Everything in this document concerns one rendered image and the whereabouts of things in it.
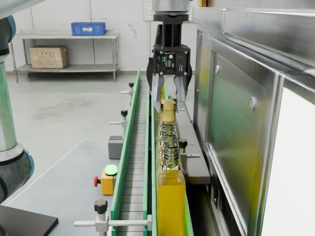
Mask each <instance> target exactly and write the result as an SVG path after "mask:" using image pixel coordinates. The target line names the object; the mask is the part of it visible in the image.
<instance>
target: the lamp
mask: <svg viewBox="0 0 315 236"><path fill-rule="evenodd" d="M117 173H118V171H117V167H116V166H115V165H113V164H111V165H107V166H106V168H105V174H106V175H107V176H115V175H117Z"/></svg>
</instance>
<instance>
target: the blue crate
mask: <svg viewBox="0 0 315 236"><path fill-rule="evenodd" d="M71 30H72V35H73V36H93V35H104V34H105V33H106V30H105V22H73V23H71Z"/></svg>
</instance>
